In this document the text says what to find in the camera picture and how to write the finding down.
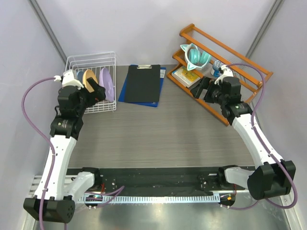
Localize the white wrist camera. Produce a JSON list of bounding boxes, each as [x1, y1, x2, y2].
[[214, 65, 234, 85], [54, 69, 84, 90]]

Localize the purple plate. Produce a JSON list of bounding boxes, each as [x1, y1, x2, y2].
[[99, 68, 115, 102]]

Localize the white slotted cable duct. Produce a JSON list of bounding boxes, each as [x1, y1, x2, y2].
[[78, 194, 220, 204]]

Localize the blue plate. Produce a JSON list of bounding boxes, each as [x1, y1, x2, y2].
[[77, 70, 84, 83]]

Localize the yellow white book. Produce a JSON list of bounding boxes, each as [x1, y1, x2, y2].
[[171, 66, 201, 88]]

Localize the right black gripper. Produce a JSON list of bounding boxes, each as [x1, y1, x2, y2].
[[190, 76, 227, 106]]

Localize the black clipboard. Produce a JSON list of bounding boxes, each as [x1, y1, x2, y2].
[[124, 65, 160, 103]]

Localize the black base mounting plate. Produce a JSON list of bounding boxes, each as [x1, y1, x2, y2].
[[66, 166, 248, 197]]

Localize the blue folder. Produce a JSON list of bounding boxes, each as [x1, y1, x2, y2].
[[118, 67, 166, 107]]

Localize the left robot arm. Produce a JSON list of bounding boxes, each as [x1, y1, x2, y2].
[[24, 78, 106, 224]]

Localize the blue white lidded jar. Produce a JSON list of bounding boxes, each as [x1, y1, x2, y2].
[[211, 60, 224, 78]]

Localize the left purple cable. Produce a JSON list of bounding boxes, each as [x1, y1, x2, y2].
[[21, 77, 125, 230]]

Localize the orange plate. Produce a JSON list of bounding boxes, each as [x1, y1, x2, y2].
[[83, 69, 98, 92]]

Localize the white wire dish rack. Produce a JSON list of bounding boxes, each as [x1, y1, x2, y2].
[[65, 52, 117, 114]]

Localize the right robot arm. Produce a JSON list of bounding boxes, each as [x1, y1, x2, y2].
[[190, 77, 296, 200]]

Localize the orange wooden shelf rack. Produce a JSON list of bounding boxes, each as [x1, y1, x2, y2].
[[166, 23, 274, 127]]

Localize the teal cat-ear headphones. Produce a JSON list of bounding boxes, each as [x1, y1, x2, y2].
[[180, 43, 212, 71]]

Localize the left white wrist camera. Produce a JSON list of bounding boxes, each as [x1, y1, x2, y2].
[[54, 69, 84, 90]]

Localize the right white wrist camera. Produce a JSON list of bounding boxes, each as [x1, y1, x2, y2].
[[214, 65, 234, 85]]

